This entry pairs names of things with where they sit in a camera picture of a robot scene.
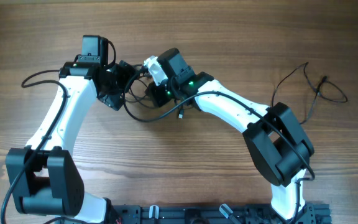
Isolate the black left camera cable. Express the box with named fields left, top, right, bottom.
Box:
left=0, top=40, right=117, bottom=224

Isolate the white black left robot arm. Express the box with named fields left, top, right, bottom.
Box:
left=1, top=61, right=138, bottom=223

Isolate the black aluminium base frame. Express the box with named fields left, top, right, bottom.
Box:
left=114, top=203, right=333, bottom=224

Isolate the black thin USB cable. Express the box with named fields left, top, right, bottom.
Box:
left=270, top=61, right=349, bottom=126

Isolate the black USB-A cable blue plug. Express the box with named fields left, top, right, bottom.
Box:
left=126, top=63, right=195, bottom=119

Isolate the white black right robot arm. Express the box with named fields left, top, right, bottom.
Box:
left=143, top=48, right=314, bottom=222

